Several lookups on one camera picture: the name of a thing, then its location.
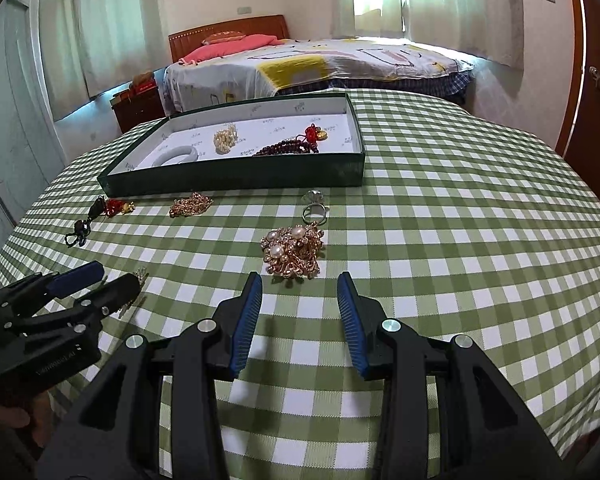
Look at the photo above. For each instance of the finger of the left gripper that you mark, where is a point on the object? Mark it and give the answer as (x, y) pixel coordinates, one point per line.
(35, 291)
(105, 297)

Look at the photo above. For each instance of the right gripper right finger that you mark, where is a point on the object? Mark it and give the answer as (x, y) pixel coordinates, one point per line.
(485, 429)

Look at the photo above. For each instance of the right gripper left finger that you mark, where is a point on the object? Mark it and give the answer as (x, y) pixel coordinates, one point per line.
(112, 429)

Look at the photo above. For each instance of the red tassel gold charm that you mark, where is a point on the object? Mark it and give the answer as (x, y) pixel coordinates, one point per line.
(113, 206)

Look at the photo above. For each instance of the gold pearl brooch cluster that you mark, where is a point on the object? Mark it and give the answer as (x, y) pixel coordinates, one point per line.
(293, 252)

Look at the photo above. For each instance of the green jewelry tray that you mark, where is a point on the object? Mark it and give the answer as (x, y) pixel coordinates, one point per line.
(250, 145)

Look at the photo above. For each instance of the left hand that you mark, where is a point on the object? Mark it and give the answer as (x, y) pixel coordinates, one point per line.
(37, 415)

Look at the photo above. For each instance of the white wardrobe door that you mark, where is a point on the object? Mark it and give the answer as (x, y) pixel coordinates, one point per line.
(30, 154)

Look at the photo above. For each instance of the white jade bangle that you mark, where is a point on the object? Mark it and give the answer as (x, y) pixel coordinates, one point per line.
(176, 155)

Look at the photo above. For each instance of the green checkered tablecloth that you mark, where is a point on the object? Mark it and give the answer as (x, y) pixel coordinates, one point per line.
(460, 227)

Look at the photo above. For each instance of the dark wooden nightstand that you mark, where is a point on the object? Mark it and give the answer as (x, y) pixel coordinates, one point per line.
(137, 104)

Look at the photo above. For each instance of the red boxes on nightstand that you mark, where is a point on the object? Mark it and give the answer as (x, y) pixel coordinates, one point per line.
(140, 83)

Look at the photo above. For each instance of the left white curtain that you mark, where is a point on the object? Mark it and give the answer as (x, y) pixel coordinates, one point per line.
(91, 46)

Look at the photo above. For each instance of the white curtain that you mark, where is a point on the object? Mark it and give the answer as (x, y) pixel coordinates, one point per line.
(91, 46)
(490, 29)

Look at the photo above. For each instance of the wooden headboard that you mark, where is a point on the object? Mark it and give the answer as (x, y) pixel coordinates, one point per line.
(182, 43)

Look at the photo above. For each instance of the pink pillow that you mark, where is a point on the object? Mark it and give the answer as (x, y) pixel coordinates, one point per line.
(229, 47)

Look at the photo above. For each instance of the red knot gold pendant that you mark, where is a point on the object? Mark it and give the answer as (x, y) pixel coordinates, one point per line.
(313, 135)

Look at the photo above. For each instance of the bed with patterned sheet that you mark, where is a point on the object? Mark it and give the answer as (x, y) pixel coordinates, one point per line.
(297, 66)

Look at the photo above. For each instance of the right white curtain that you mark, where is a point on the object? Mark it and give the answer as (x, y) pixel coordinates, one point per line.
(490, 29)

